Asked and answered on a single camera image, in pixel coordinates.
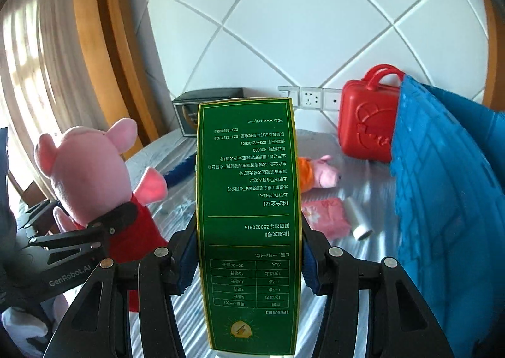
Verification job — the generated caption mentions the white lint roller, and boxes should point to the white lint roller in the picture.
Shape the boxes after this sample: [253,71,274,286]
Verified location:
[345,197,374,241]

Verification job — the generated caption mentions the pink tissue packet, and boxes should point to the pink tissue packet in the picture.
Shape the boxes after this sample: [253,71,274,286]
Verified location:
[302,197,352,240]

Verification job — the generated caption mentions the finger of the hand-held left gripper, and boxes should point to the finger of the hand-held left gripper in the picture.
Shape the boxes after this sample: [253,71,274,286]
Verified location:
[26,201,64,226]
[29,202,139,264]

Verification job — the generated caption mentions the small pig plush orange dress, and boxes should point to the small pig plush orange dress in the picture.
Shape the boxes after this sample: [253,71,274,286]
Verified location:
[298,155,342,190]

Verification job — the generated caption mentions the pink pig plush red dress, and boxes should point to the pink pig plush red dress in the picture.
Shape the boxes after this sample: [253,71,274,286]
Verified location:
[35,118,169,311]

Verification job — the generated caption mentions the wooden door frame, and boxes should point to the wooden door frame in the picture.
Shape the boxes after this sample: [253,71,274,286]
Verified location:
[73,0,179,163]
[478,0,498,106]

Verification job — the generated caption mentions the red toy suitcase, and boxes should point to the red toy suitcase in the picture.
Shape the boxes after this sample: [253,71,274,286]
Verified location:
[337,64,406,162]

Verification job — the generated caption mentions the green medicine box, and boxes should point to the green medicine box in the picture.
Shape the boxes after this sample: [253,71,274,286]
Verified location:
[196,98,303,355]

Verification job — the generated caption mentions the white wall socket panel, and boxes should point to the white wall socket panel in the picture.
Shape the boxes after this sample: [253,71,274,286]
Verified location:
[278,86,342,112]

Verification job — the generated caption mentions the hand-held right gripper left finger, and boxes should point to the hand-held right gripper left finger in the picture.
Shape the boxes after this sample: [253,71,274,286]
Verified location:
[45,220,198,358]

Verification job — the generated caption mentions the blue plastic crate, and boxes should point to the blue plastic crate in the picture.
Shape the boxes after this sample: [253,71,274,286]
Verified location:
[390,75,505,358]

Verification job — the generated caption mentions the striped cloth covered desktop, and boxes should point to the striped cloth covered desktop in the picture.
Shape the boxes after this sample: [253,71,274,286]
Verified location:
[51,128,403,358]

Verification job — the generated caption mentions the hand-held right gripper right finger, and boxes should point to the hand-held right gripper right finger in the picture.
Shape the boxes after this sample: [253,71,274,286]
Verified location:
[300,220,462,358]

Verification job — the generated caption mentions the blue brush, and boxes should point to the blue brush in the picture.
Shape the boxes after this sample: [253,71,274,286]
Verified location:
[163,155,198,187]

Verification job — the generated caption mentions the black framed plaque box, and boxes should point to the black framed plaque box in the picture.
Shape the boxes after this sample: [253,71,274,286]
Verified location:
[172,87,244,138]

